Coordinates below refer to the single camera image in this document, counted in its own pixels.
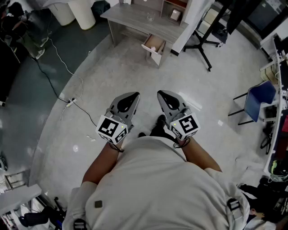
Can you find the short white ribbed bin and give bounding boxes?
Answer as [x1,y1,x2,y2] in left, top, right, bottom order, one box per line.
[48,0,76,27]

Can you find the large black screen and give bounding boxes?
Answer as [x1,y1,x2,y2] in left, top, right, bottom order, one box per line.
[226,0,288,40]

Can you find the grey shelf unit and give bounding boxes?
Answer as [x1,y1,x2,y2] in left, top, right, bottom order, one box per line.
[118,0,194,27]

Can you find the person's black right shoe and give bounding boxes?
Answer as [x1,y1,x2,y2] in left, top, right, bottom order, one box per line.
[156,114,167,130]

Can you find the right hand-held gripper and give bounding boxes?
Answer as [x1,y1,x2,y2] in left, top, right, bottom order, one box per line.
[157,90,201,142]

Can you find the person's white shirt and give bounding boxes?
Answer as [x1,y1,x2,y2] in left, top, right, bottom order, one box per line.
[63,136,274,230]

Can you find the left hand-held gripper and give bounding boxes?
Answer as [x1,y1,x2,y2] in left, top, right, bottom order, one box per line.
[95,91,141,145]

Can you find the black bag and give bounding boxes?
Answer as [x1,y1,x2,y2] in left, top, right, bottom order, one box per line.
[93,0,111,20]

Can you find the black harness buckle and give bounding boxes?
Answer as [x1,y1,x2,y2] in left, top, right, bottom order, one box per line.
[74,218,88,230]
[226,198,241,212]

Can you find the person's black trousers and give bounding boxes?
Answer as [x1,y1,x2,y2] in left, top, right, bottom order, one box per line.
[149,120,180,144]

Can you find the grey wooden desk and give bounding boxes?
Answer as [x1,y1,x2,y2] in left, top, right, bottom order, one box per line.
[100,0,190,69]

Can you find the blue chair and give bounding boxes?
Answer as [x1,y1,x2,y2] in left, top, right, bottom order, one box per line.
[228,80,279,126]

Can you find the person's right forearm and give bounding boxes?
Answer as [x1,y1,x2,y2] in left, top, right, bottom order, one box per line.
[179,137,223,173]

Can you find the black cable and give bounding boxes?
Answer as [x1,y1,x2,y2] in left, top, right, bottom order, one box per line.
[33,57,98,127]

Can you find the person's left forearm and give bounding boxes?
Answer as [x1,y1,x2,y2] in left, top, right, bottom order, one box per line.
[82,140,124,185]

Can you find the black wheeled screen stand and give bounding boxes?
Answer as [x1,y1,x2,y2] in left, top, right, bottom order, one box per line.
[183,0,232,72]

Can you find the dark picture frame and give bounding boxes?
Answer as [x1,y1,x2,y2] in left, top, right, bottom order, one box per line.
[169,8,183,22]

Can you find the long white desk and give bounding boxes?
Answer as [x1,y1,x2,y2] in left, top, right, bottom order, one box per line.
[259,33,288,178]

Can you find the black wrist cord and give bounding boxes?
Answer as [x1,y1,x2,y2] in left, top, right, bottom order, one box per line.
[108,142,125,154]
[173,137,192,149]

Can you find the tall white ribbed bin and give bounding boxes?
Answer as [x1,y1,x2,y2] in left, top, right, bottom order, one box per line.
[67,0,97,31]

